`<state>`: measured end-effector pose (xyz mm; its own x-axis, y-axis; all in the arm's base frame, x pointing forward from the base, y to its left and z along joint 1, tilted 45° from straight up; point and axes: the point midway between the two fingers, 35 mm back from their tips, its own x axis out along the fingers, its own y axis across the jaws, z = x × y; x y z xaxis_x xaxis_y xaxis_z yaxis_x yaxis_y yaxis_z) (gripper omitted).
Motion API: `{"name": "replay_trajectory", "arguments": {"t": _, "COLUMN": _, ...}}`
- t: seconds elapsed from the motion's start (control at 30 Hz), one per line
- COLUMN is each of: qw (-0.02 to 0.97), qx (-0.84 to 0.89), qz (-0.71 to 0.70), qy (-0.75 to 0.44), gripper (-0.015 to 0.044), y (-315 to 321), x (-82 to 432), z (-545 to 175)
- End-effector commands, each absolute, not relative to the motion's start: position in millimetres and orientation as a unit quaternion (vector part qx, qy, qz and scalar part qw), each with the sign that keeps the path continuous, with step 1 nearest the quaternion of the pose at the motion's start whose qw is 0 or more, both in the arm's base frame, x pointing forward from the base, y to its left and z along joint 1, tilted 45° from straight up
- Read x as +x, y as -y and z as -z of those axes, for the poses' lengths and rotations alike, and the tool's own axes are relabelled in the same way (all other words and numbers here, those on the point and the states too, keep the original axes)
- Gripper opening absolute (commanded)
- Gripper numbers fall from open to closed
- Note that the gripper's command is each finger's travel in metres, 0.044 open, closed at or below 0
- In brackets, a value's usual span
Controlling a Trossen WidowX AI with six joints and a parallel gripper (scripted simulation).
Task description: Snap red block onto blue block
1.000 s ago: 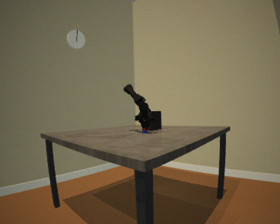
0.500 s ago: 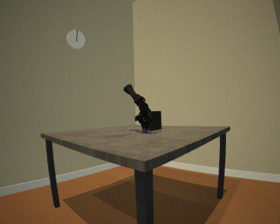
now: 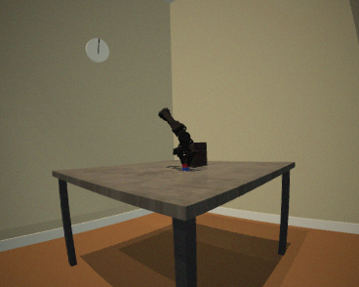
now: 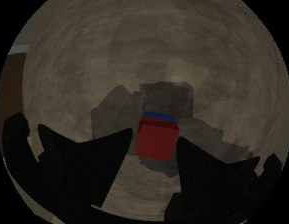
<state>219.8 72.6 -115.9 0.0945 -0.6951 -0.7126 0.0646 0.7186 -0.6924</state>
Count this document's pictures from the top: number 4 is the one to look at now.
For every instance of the small blue block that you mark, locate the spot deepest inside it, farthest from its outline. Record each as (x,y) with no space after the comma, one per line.
(158,115)

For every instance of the red block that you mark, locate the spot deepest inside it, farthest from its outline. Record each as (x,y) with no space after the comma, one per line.
(156,138)

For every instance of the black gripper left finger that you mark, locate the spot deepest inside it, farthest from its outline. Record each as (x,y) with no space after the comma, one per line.
(95,162)

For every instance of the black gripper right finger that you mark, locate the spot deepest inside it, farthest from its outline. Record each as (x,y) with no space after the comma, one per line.
(203,177)

